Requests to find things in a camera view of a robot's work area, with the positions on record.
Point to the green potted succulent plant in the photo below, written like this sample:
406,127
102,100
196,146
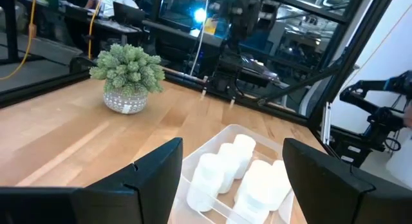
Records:
128,69

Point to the black background robot arm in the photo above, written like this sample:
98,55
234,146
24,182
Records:
244,14

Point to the black rig frame post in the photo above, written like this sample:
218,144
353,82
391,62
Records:
354,47

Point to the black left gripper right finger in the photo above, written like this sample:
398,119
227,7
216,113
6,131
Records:
322,185

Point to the person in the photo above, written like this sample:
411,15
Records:
112,0

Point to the clear plastic basket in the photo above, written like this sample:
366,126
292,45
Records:
196,159

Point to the black diagonal frame strut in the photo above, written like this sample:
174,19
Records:
299,84

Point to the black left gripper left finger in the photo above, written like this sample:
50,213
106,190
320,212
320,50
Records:
151,185

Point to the black desk leg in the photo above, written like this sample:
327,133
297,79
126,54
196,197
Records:
10,24

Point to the person's hand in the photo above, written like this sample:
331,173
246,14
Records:
408,116

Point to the black laptop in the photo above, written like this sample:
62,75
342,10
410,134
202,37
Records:
128,13

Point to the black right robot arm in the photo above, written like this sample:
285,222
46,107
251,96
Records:
383,121

